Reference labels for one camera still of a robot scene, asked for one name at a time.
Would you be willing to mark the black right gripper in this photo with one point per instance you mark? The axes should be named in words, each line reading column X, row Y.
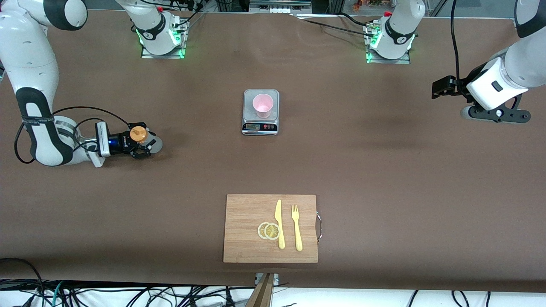
column 122, row 142

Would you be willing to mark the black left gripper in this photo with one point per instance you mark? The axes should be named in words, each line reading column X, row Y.
column 461, row 83

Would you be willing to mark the translucent sauce bottle orange cap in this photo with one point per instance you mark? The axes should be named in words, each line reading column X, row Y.
column 138, row 134

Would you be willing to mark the pink cup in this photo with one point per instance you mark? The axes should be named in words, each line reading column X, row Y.
column 262, row 104

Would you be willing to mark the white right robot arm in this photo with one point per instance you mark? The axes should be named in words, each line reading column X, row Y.
column 30, row 55

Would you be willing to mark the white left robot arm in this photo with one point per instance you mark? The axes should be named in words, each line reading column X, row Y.
column 524, row 59

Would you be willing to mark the brown table cover sheet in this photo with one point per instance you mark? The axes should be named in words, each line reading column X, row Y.
column 384, row 170

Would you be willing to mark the silver digital kitchen scale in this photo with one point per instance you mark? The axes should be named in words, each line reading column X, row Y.
column 249, row 104

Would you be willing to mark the wooden cutting board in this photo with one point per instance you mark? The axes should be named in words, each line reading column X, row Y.
column 247, row 230

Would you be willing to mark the lemon slice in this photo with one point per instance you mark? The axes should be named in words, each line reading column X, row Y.
column 260, row 230
column 272, row 231

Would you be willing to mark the yellow plastic knife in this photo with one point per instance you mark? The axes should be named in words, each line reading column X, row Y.
column 278, row 213

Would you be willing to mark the white power strip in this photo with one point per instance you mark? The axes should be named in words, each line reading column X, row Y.
column 279, row 9

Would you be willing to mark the yellow plastic fork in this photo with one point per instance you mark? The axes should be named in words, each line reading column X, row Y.
column 297, row 234

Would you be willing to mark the wooden beam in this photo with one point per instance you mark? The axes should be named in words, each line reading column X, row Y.
column 262, row 294

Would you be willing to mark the metal beam bracket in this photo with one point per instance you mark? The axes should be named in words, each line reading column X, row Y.
column 276, row 279

